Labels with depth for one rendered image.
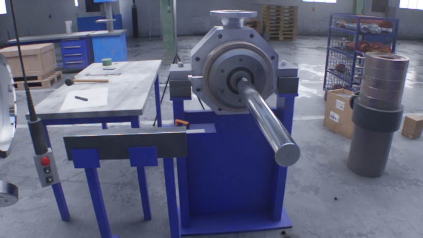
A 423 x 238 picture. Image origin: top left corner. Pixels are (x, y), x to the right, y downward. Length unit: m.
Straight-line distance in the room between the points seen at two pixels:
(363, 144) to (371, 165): 0.22
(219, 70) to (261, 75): 0.21
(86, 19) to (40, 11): 3.07
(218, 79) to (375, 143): 1.73
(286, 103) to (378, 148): 1.30
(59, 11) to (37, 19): 1.14
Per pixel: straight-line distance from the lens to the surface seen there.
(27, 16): 15.10
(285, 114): 1.81
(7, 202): 1.08
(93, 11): 12.26
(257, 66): 1.52
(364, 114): 2.73
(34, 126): 1.05
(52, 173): 1.13
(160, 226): 2.22
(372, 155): 2.88
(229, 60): 1.49
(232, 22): 1.66
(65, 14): 14.29
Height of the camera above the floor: 1.48
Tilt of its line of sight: 22 degrees down
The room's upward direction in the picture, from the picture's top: 1 degrees counter-clockwise
